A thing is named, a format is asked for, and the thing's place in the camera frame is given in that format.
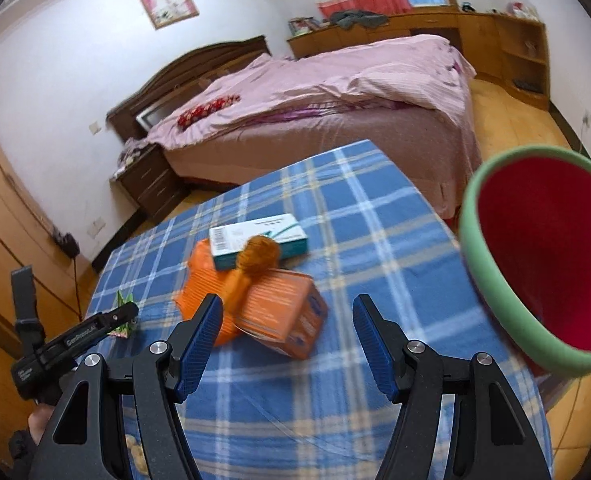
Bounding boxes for orange cardboard box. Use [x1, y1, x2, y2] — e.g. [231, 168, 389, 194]
[238, 267, 329, 359]

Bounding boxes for dark wooden headboard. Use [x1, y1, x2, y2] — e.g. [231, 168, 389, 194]
[106, 35, 271, 146]

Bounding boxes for wooden wardrobe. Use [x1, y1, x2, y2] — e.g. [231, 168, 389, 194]
[0, 100, 96, 361]

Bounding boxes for white and teal box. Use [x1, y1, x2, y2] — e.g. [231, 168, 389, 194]
[210, 213, 309, 272]

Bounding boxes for blue plaid tablecloth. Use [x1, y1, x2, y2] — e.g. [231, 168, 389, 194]
[83, 140, 546, 480]

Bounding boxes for green packet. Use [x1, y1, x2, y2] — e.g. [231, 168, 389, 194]
[112, 289, 140, 339]

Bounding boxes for black charger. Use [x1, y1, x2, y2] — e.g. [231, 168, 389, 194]
[50, 227, 81, 257]

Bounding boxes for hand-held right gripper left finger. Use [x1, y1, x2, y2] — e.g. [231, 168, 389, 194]
[28, 294, 225, 480]

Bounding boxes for grey clothes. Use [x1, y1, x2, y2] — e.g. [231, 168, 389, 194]
[329, 9, 389, 30]

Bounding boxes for dark wooden nightstand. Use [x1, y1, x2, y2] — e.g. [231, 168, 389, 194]
[110, 142, 191, 221]

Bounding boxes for long wooden desk cabinet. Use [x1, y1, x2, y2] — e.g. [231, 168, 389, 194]
[286, 7, 499, 61]

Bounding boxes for person's left hand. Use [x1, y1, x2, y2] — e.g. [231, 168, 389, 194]
[28, 401, 55, 445]

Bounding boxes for bed with brown mattress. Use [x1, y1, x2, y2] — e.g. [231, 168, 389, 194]
[163, 35, 483, 221]

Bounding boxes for pile of light clothes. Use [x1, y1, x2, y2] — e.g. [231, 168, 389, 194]
[117, 137, 151, 166]

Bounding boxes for pink duvet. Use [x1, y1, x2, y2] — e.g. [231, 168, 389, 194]
[146, 34, 476, 150]

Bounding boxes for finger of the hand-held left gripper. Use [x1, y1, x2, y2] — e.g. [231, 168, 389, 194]
[10, 267, 45, 361]
[83, 302, 140, 342]

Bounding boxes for small items on shelf unit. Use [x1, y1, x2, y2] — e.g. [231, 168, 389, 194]
[508, 1, 539, 21]

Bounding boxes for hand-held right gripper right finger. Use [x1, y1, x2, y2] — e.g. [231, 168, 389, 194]
[352, 294, 551, 480]

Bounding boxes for wooden corner shelf unit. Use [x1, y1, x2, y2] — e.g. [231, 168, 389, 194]
[493, 12, 551, 111]

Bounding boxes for red floral pillow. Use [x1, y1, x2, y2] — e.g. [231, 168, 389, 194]
[177, 94, 241, 128]

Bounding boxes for brown mesh ball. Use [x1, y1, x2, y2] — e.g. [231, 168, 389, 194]
[234, 235, 282, 277]

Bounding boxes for framed wall photo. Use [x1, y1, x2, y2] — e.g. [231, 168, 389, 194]
[134, 0, 200, 31]

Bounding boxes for red bin with green rim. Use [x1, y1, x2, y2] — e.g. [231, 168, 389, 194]
[458, 144, 591, 377]

